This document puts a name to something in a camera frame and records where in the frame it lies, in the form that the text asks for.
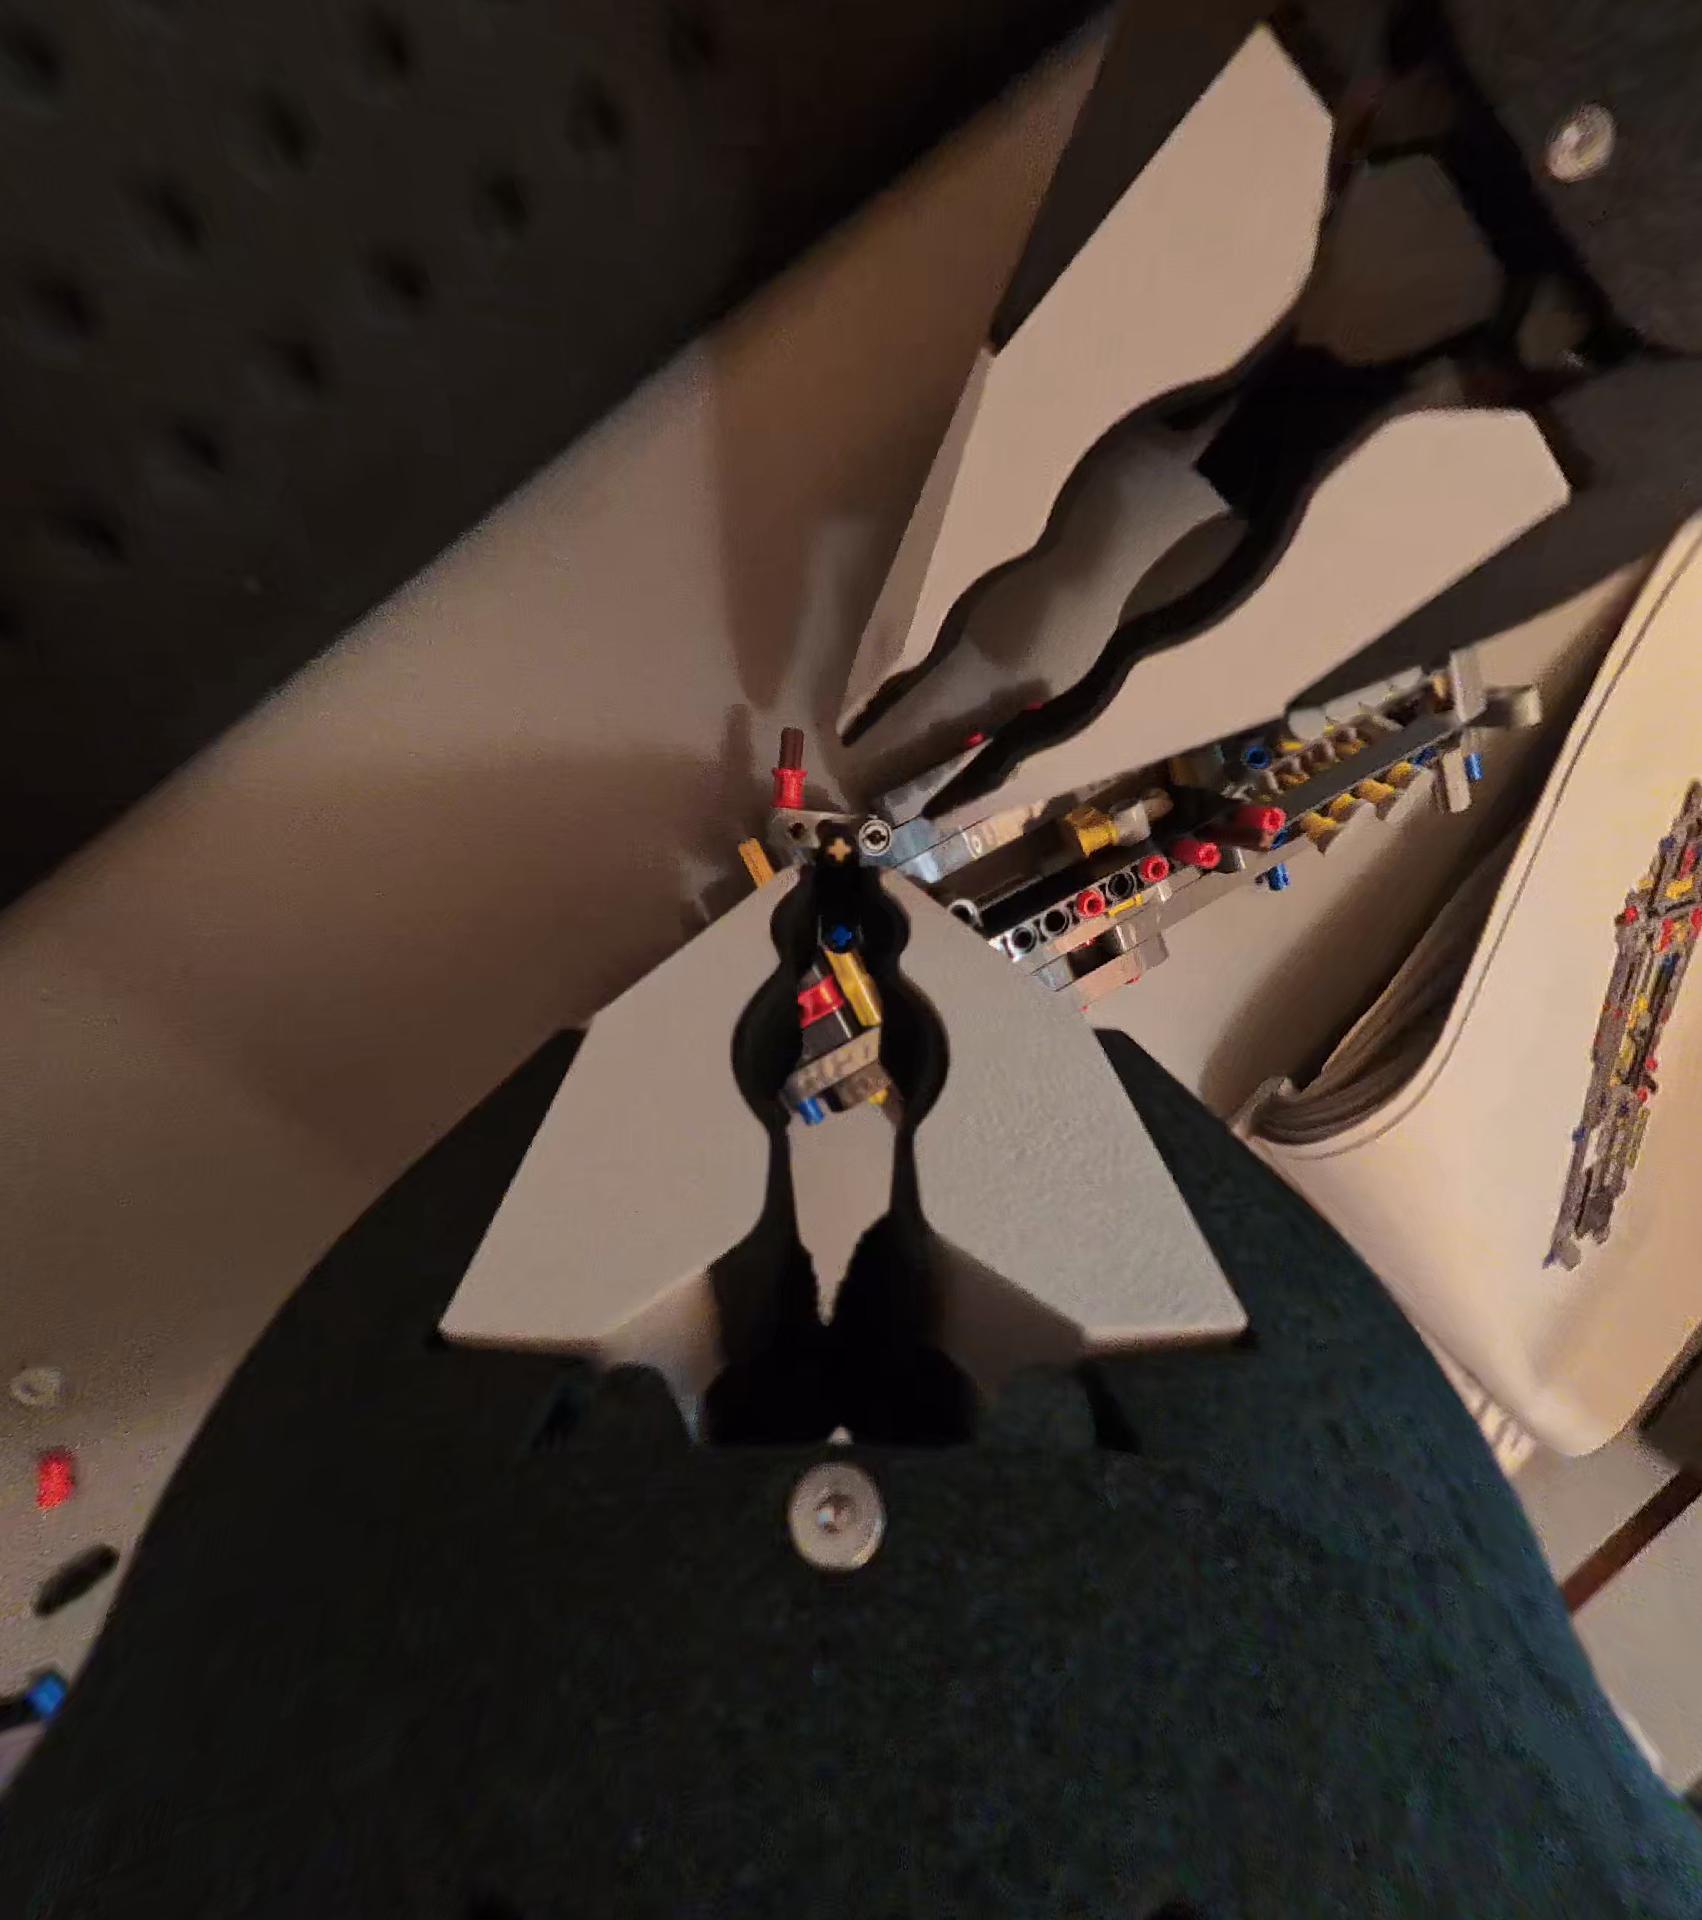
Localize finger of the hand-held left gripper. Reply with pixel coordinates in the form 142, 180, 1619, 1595
840, 25, 1337, 748
873, 397, 1574, 821

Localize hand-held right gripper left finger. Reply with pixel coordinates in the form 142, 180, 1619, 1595
436, 871, 813, 1447

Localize scattered small lego pins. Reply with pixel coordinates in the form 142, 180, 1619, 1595
0, 1363, 127, 1743

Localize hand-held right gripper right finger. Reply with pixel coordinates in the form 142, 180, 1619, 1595
869, 866, 1252, 1434

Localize lego instruction booklet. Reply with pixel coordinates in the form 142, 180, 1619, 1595
1231, 494, 1702, 1460

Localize grey lego car chassis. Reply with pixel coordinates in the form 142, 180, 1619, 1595
734, 648, 1547, 1129

